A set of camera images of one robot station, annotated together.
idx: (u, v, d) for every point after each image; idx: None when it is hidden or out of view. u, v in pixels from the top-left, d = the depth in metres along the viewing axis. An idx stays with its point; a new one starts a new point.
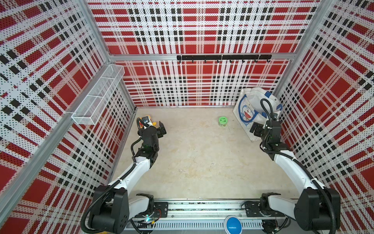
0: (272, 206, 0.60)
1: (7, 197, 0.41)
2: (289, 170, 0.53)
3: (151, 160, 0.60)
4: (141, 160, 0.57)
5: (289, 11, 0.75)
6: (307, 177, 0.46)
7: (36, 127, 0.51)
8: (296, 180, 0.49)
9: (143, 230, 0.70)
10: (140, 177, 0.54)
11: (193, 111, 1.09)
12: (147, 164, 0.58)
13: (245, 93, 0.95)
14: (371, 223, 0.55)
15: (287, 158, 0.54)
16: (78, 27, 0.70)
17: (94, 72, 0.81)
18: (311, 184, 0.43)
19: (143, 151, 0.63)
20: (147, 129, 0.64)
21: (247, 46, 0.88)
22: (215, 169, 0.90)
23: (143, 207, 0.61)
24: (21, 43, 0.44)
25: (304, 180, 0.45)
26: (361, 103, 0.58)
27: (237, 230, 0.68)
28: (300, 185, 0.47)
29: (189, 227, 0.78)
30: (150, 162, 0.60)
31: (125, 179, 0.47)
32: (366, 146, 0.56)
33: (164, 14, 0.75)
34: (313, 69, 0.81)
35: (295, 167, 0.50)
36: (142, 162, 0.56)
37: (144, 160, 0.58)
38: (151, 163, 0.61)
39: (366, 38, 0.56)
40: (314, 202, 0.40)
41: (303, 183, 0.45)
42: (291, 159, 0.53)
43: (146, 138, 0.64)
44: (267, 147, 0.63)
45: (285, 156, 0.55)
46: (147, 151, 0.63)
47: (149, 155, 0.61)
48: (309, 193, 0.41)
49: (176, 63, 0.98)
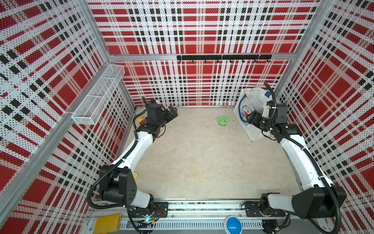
0: (272, 205, 0.64)
1: (7, 197, 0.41)
2: (296, 159, 0.49)
3: (153, 134, 0.59)
4: (143, 135, 0.56)
5: (289, 11, 0.75)
6: (315, 173, 0.42)
7: (36, 127, 0.51)
8: (301, 172, 0.46)
9: (143, 230, 0.70)
10: (142, 152, 0.53)
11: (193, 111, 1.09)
12: (150, 139, 0.57)
13: (245, 93, 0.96)
14: (371, 223, 0.55)
15: (295, 146, 0.49)
16: (78, 27, 0.70)
17: (94, 72, 0.81)
18: (319, 181, 0.41)
19: (145, 126, 0.61)
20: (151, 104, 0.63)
21: (247, 46, 0.88)
22: (215, 169, 0.90)
23: (143, 204, 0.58)
24: (21, 43, 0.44)
25: (311, 174, 0.42)
26: (361, 103, 0.58)
27: (237, 230, 0.68)
28: (305, 180, 0.45)
29: (189, 227, 0.78)
30: (153, 136, 0.59)
31: (128, 158, 0.47)
32: (366, 146, 0.56)
33: (164, 14, 0.75)
34: (313, 69, 0.81)
35: (304, 160, 0.45)
36: (144, 138, 0.55)
37: (146, 135, 0.56)
38: (154, 137, 0.60)
39: (366, 38, 0.56)
40: (317, 200, 0.39)
41: (309, 178, 0.43)
42: (302, 148, 0.47)
43: (150, 111, 0.63)
44: (274, 128, 0.56)
45: (293, 143, 0.49)
46: (149, 125, 0.61)
47: (151, 128, 0.59)
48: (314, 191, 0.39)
49: (176, 63, 0.98)
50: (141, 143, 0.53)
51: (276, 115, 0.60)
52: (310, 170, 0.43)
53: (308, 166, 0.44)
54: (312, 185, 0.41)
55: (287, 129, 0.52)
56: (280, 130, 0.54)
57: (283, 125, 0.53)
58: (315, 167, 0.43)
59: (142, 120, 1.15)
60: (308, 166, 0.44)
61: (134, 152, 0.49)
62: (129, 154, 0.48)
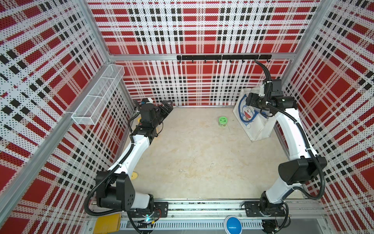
0: (272, 201, 0.64)
1: (7, 197, 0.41)
2: (287, 133, 0.52)
3: (149, 136, 0.58)
4: (139, 138, 0.55)
5: (289, 10, 0.75)
6: (303, 146, 0.46)
7: (36, 127, 0.51)
8: (291, 144, 0.50)
9: (143, 230, 0.70)
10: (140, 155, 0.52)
11: (193, 111, 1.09)
12: (146, 142, 0.56)
13: (245, 93, 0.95)
14: (371, 223, 0.55)
15: (289, 120, 0.50)
16: (78, 27, 0.70)
17: (94, 72, 0.81)
18: (306, 152, 0.45)
19: (141, 128, 0.60)
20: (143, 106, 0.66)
21: (247, 45, 0.88)
22: (215, 168, 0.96)
23: (143, 204, 0.61)
24: (20, 43, 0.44)
25: (299, 146, 0.46)
26: (361, 103, 0.58)
27: (237, 230, 0.68)
28: (292, 151, 0.49)
29: (189, 227, 0.78)
30: (150, 137, 0.58)
31: (124, 163, 0.46)
32: (366, 146, 0.56)
33: (164, 14, 0.75)
34: (313, 69, 0.81)
35: (295, 133, 0.48)
36: (140, 141, 0.54)
37: (142, 139, 0.55)
38: (150, 139, 0.58)
39: (366, 38, 0.56)
40: (301, 169, 0.44)
41: (297, 150, 0.47)
42: (294, 122, 0.49)
43: (143, 115, 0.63)
44: (271, 102, 0.56)
45: (288, 117, 0.50)
46: (145, 127, 0.61)
47: (147, 130, 0.59)
48: (300, 161, 0.43)
49: (176, 63, 0.98)
50: (139, 146, 0.52)
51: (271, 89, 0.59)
52: (300, 143, 0.46)
53: (299, 139, 0.47)
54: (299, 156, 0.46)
55: (283, 103, 0.52)
56: (276, 103, 0.53)
57: (279, 98, 0.53)
58: (304, 139, 0.46)
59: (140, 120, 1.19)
60: (298, 139, 0.47)
61: (131, 156, 0.49)
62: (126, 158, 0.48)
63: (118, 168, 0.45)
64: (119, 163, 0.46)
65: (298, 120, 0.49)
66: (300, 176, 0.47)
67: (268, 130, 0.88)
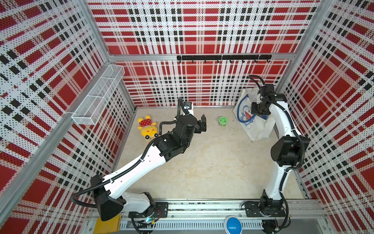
0: (270, 196, 0.66)
1: (7, 197, 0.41)
2: (276, 118, 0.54)
3: (168, 154, 0.48)
4: (151, 156, 0.46)
5: (289, 11, 0.75)
6: (289, 127, 0.55)
7: (36, 127, 0.51)
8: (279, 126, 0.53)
9: (143, 230, 0.70)
10: (145, 174, 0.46)
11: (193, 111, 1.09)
12: (158, 163, 0.48)
13: (247, 93, 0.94)
14: (371, 224, 0.55)
15: (278, 108, 0.61)
16: (78, 27, 0.70)
17: (94, 72, 0.81)
18: (291, 132, 0.53)
19: (164, 141, 0.49)
20: (185, 116, 0.49)
21: (247, 46, 0.88)
22: (215, 169, 0.90)
23: (140, 209, 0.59)
24: (21, 43, 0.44)
25: (286, 128, 0.55)
26: (362, 103, 0.58)
27: (237, 230, 0.68)
28: (281, 133, 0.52)
29: (188, 227, 0.78)
30: (167, 155, 0.48)
31: (118, 180, 0.41)
32: (366, 146, 0.56)
33: (164, 14, 0.75)
34: (313, 70, 0.81)
35: (282, 116, 0.58)
36: (150, 161, 0.45)
37: (155, 158, 0.46)
38: (168, 157, 0.49)
39: (366, 39, 0.56)
40: (286, 146, 0.53)
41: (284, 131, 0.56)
42: (283, 110, 0.59)
43: (178, 126, 0.50)
44: (265, 97, 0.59)
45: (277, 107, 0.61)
46: (170, 142, 0.49)
47: (169, 147, 0.47)
48: (286, 139, 0.52)
49: (176, 63, 0.98)
50: (143, 166, 0.44)
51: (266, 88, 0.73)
52: (286, 125, 0.56)
53: (286, 121, 0.56)
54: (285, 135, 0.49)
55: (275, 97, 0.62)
56: (270, 97, 0.65)
57: (272, 93, 0.64)
58: (289, 121, 0.56)
59: (141, 120, 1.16)
60: (285, 122, 0.57)
61: (130, 175, 0.43)
62: (122, 175, 0.42)
63: (108, 184, 0.41)
64: (111, 179, 0.42)
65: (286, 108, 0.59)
66: (286, 156, 0.56)
67: (268, 130, 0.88)
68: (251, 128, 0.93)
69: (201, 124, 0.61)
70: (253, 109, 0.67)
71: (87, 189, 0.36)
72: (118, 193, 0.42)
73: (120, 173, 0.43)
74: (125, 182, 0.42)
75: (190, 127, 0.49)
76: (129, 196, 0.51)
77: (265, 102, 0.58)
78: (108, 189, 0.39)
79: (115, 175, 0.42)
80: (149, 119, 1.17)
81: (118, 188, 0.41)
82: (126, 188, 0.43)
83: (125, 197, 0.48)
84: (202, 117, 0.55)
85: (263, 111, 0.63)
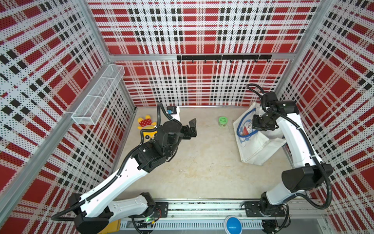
0: (271, 203, 0.65)
1: (8, 196, 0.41)
2: (290, 139, 0.49)
3: (148, 165, 0.44)
4: (129, 170, 0.42)
5: (289, 11, 0.75)
6: (307, 152, 0.44)
7: (36, 127, 0.51)
8: (293, 149, 0.48)
9: (143, 231, 0.70)
10: (126, 187, 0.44)
11: (185, 113, 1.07)
12: (138, 175, 0.44)
13: (255, 106, 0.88)
14: (371, 224, 0.55)
15: (291, 126, 0.48)
16: (78, 27, 0.70)
17: (94, 72, 0.81)
18: (310, 160, 0.43)
19: (143, 151, 0.45)
20: (166, 123, 0.45)
21: (247, 45, 0.88)
22: (215, 168, 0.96)
23: (138, 211, 0.76)
24: (20, 43, 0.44)
25: (303, 153, 0.44)
26: (361, 103, 0.58)
27: (237, 230, 0.68)
28: (295, 157, 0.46)
29: (188, 227, 0.78)
30: (147, 166, 0.44)
31: (95, 198, 0.40)
32: (366, 146, 0.56)
33: (164, 14, 0.75)
34: (313, 69, 0.81)
35: (298, 138, 0.46)
36: (128, 175, 0.42)
37: (132, 172, 0.42)
38: (148, 168, 0.45)
39: (366, 38, 0.56)
40: (307, 177, 0.42)
41: (301, 156, 0.45)
42: (297, 127, 0.47)
43: (158, 135, 0.46)
44: (271, 107, 0.54)
45: (290, 123, 0.48)
46: (150, 152, 0.45)
47: (148, 158, 0.44)
48: (306, 168, 0.42)
49: (176, 63, 0.98)
50: (121, 182, 0.41)
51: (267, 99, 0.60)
52: (304, 149, 0.44)
53: (303, 145, 0.45)
54: (303, 164, 0.44)
55: (285, 107, 0.50)
56: (278, 109, 0.52)
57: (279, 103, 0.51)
58: (308, 146, 0.45)
59: (142, 120, 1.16)
60: (301, 146, 0.45)
61: (106, 192, 0.40)
62: (98, 193, 0.40)
63: (84, 204, 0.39)
64: (86, 199, 0.40)
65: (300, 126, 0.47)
66: (305, 184, 0.45)
67: (263, 157, 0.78)
68: (245, 147, 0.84)
69: (190, 128, 0.56)
70: (256, 124, 0.68)
71: (69, 208, 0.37)
72: (96, 211, 0.40)
73: (96, 191, 0.41)
74: (102, 201, 0.40)
75: (172, 135, 0.45)
76: (119, 204, 0.51)
77: (271, 113, 0.55)
78: (84, 209, 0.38)
79: (91, 194, 0.40)
80: (149, 119, 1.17)
81: (95, 208, 0.39)
82: (106, 204, 0.42)
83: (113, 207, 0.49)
84: (191, 121, 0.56)
85: (267, 125, 0.68)
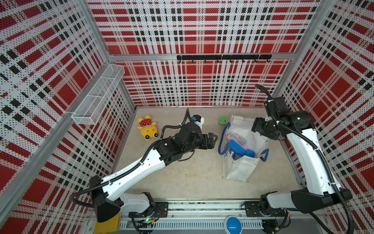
0: (272, 205, 0.64)
1: (8, 197, 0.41)
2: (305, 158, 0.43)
3: (168, 158, 0.48)
4: (151, 159, 0.46)
5: (289, 10, 0.75)
6: (326, 178, 0.39)
7: (36, 127, 0.51)
8: (308, 172, 0.43)
9: (143, 230, 0.70)
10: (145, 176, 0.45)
11: (176, 114, 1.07)
12: (159, 166, 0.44)
13: (230, 123, 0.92)
14: (371, 224, 0.55)
15: (307, 145, 0.42)
16: (78, 27, 0.70)
17: (94, 72, 0.81)
18: (329, 187, 0.38)
19: (165, 145, 0.49)
20: (190, 124, 0.50)
21: (247, 46, 0.88)
22: (215, 168, 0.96)
23: (139, 209, 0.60)
24: (21, 43, 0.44)
25: (321, 180, 0.39)
26: (361, 103, 0.58)
27: (237, 230, 0.68)
28: (309, 179, 0.43)
29: (189, 227, 0.78)
30: (167, 160, 0.48)
31: (116, 182, 0.41)
32: (366, 146, 0.56)
33: (164, 14, 0.75)
34: (313, 69, 0.81)
35: (314, 160, 0.40)
36: (150, 164, 0.45)
37: (155, 162, 0.46)
38: (168, 161, 0.49)
39: (366, 38, 0.56)
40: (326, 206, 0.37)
41: (319, 184, 0.40)
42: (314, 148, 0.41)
43: (182, 132, 0.51)
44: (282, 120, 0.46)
45: (306, 141, 0.42)
46: (170, 146, 0.49)
47: (169, 151, 0.47)
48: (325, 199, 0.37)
49: (176, 63, 0.98)
50: (142, 170, 0.44)
51: (276, 107, 0.52)
52: (321, 175, 0.39)
53: (320, 169, 0.40)
54: (322, 191, 0.39)
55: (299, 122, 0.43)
56: (291, 123, 0.44)
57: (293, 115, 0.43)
58: (327, 171, 0.39)
59: (141, 120, 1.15)
60: (318, 169, 0.40)
61: (128, 177, 0.43)
62: (121, 177, 0.42)
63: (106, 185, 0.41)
64: (109, 181, 0.42)
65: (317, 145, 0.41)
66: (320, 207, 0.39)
67: (245, 174, 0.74)
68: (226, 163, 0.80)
69: (208, 139, 0.60)
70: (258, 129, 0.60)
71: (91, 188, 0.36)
72: (117, 193, 0.42)
73: (119, 175, 0.43)
74: (123, 185, 0.42)
75: (194, 134, 0.51)
76: (128, 197, 0.52)
77: (280, 127, 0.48)
78: (106, 190, 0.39)
79: (114, 177, 0.42)
80: (149, 119, 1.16)
81: (116, 190, 0.41)
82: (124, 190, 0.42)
83: (123, 198, 0.48)
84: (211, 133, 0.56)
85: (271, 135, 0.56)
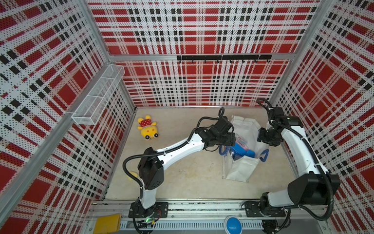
0: (272, 204, 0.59)
1: (8, 197, 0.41)
2: (293, 148, 0.51)
3: (207, 142, 0.57)
4: (195, 140, 0.54)
5: (289, 11, 0.75)
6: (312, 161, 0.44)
7: (36, 127, 0.51)
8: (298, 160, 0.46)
9: (143, 230, 0.70)
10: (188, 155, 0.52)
11: (176, 114, 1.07)
12: (199, 147, 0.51)
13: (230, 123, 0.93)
14: (371, 224, 0.55)
15: (295, 136, 0.50)
16: (78, 27, 0.70)
17: (94, 72, 0.81)
18: (315, 168, 0.42)
19: (204, 131, 0.57)
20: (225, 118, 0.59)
21: (247, 46, 0.88)
22: (215, 168, 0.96)
23: (145, 203, 0.65)
24: (21, 43, 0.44)
25: (308, 163, 0.44)
26: (361, 103, 0.58)
27: (237, 230, 0.68)
28: (299, 166, 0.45)
29: (189, 227, 0.78)
30: (205, 144, 0.57)
31: (169, 153, 0.48)
32: (366, 146, 0.56)
33: (164, 14, 0.75)
34: (313, 69, 0.81)
35: (301, 147, 0.47)
36: (195, 144, 0.53)
37: (198, 142, 0.54)
38: (206, 145, 0.58)
39: (366, 38, 0.56)
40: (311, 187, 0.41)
41: (306, 165, 0.44)
42: (301, 137, 0.49)
43: (220, 123, 0.60)
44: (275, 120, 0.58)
45: (293, 133, 0.51)
46: (208, 133, 0.57)
47: (208, 136, 0.55)
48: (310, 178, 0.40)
49: (176, 63, 0.98)
50: (188, 147, 0.52)
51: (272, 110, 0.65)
52: (308, 158, 0.45)
53: (306, 154, 0.45)
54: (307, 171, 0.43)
55: (289, 121, 0.53)
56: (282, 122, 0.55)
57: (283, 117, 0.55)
58: (311, 155, 0.45)
59: (142, 120, 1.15)
60: (305, 154, 0.46)
61: (178, 150, 0.50)
62: (173, 150, 0.49)
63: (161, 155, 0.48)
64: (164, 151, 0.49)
65: (304, 136, 0.49)
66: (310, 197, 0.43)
67: (245, 174, 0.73)
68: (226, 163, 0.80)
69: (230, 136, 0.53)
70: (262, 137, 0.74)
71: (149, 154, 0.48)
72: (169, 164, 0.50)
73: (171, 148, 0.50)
74: (174, 156, 0.49)
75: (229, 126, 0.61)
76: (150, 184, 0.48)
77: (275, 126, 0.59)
78: (161, 159, 0.47)
79: (167, 149, 0.50)
80: (149, 119, 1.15)
81: (169, 161, 0.48)
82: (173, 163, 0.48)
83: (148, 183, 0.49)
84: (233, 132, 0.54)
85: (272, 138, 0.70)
